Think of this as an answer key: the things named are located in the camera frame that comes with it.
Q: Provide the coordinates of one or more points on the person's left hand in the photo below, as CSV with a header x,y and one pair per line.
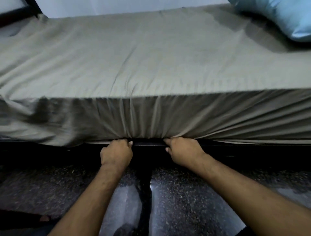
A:
x,y
116,154

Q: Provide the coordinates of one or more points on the person's right hand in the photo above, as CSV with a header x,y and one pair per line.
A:
x,y
185,150

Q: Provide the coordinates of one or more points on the plain taupe bed sheet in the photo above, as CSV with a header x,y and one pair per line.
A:
x,y
145,68

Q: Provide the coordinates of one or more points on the light blue pillow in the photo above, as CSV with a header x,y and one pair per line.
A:
x,y
279,17

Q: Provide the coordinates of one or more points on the person's left forearm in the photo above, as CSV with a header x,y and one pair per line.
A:
x,y
87,204

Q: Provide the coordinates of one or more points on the person's right forearm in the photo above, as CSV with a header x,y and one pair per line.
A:
x,y
255,199

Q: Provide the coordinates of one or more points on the person's left foot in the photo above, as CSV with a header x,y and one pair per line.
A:
x,y
45,218

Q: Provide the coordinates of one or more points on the person's dark trousers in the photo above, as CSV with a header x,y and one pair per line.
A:
x,y
24,226

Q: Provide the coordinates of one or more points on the dark wooden bed frame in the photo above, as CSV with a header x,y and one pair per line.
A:
x,y
17,9

